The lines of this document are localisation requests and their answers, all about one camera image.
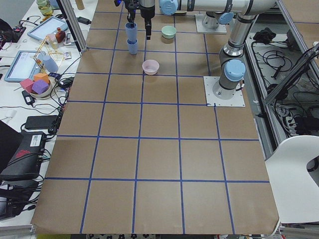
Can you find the pink bowl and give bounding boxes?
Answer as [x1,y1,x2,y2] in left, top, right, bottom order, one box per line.
[142,59,160,75]

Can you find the light blue plastic cylinder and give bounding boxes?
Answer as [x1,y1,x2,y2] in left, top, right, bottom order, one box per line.
[43,55,58,73]

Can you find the blue plastic cup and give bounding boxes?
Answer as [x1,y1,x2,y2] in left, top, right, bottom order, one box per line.
[127,39,138,55]

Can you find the bowl of foam blocks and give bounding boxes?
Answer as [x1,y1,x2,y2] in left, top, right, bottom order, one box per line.
[20,73,53,100]

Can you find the mint green bowl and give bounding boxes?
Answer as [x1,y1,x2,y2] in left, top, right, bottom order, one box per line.
[161,25,176,39]

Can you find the aluminium frame post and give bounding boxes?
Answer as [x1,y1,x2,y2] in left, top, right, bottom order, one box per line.
[57,0,87,53]

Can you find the black laptop computer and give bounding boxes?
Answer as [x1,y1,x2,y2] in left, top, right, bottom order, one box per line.
[0,121,45,181]

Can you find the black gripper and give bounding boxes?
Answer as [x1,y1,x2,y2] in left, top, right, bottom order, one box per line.
[114,0,139,27]
[139,0,155,40]

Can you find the brown glass bottle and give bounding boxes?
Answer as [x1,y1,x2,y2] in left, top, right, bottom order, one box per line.
[55,27,66,43]

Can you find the black power adapter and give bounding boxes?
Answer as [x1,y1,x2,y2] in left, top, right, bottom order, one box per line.
[24,115,57,130]

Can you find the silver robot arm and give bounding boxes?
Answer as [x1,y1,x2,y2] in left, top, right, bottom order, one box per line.
[159,0,275,63]

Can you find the black cloth bundle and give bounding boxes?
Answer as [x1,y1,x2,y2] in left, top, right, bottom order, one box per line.
[253,27,276,44]

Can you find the white chair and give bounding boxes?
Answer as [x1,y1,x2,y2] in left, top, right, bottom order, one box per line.
[266,135,319,224]

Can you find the tablet in blue case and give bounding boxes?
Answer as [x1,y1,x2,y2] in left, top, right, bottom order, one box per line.
[27,16,68,40]

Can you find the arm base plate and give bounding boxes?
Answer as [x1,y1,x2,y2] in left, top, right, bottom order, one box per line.
[195,12,227,35]
[203,76,245,107]

